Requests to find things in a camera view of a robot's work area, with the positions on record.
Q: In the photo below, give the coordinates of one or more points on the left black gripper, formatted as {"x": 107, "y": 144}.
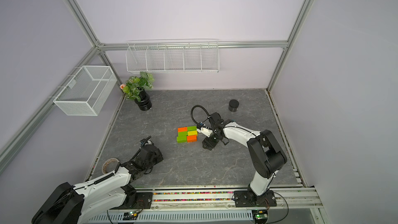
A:
{"x": 159, "y": 158}

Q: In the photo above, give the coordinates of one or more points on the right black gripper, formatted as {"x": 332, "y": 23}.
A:
{"x": 208, "y": 144}

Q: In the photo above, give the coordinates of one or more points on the yellow block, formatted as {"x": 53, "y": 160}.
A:
{"x": 192, "y": 133}

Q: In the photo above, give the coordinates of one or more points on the green block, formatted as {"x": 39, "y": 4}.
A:
{"x": 191, "y": 128}
{"x": 181, "y": 139}
{"x": 184, "y": 133}

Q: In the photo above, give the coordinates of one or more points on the orange block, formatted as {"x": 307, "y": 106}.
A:
{"x": 182, "y": 129}
{"x": 192, "y": 138}

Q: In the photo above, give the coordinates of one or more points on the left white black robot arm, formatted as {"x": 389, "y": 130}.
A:
{"x": 76, "y": 204}

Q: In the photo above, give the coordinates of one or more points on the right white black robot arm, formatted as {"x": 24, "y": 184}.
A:
{"x": 267, "y": 155}

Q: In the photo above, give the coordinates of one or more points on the black cylinder container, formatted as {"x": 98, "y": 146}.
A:
{"x": 233, "y": 105}

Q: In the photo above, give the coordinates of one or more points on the tape roll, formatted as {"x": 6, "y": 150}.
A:
{"x": 110, "y": 165}

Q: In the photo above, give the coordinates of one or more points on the green potted plant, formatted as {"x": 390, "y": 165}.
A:
{"x": 135, "y": 88}

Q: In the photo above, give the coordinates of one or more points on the white mesh side basket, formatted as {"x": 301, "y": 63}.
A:
{"x": 87, "y": 91}

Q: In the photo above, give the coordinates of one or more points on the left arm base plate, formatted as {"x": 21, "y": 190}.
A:
{"x": 138, "y": 200}

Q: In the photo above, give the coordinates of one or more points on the long white wire basket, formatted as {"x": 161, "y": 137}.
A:
{"x": 173, "y": 56}

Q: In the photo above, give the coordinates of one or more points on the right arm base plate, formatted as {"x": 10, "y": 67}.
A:
{"x": 245, "y": 198}

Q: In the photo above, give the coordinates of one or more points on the white vented cable duct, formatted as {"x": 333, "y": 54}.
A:
{"x": 173, "y": 217}

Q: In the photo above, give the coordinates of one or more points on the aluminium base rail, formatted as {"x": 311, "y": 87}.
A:
{"x": 185, "y": 198}

